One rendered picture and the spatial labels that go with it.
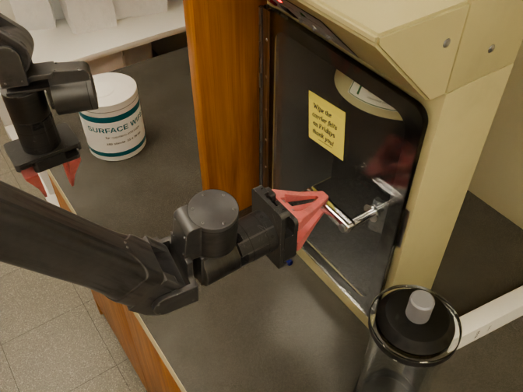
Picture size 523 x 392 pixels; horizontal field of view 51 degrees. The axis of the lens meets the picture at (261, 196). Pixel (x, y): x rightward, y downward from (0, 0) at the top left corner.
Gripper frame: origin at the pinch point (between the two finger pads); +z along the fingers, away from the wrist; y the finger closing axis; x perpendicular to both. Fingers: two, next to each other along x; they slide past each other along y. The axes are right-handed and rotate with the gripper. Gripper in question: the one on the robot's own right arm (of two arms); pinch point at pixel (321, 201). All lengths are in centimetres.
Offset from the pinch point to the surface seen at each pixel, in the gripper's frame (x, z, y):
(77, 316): 93, -28, -120
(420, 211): -10.8, 7.3, 2.9
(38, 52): 115, -9, -27
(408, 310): -19.1, -2.4, -0.8
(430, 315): -20.5, 0.1, -2.1
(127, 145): 54, -8, -22
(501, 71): -10.8, 14.7, 20.6
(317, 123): 6.9, 4.4, 7.2
